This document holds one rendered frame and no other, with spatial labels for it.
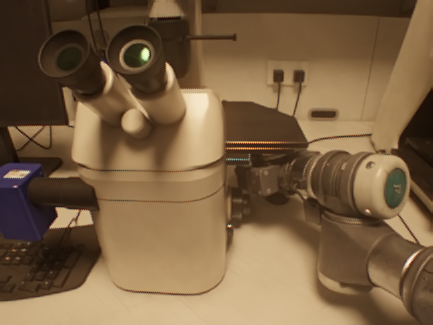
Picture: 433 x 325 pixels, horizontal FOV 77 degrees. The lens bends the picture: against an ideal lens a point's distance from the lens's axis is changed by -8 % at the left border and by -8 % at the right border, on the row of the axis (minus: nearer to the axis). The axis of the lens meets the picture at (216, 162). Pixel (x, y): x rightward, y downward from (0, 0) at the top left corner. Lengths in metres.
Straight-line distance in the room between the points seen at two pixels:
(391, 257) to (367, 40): 0.91
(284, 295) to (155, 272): 0.20
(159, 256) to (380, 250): 0.28
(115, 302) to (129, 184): 0.22
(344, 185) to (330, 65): 0.79
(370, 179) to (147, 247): 0.30
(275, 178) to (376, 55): 0.79
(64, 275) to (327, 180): 0.44
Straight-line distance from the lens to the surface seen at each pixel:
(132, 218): 0.40
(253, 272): 0.53
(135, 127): 0.33
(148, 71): 0.25
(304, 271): 0.54
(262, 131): 0.50
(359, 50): 1.17
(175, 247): 0.42
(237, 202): 0.55
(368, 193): 0.38
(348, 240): 0.40
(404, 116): 0.86
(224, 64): 1.09
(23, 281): 0.58
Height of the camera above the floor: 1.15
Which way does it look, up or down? 28 degrees down
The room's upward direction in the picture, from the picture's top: 1 degrees counter-clockwise
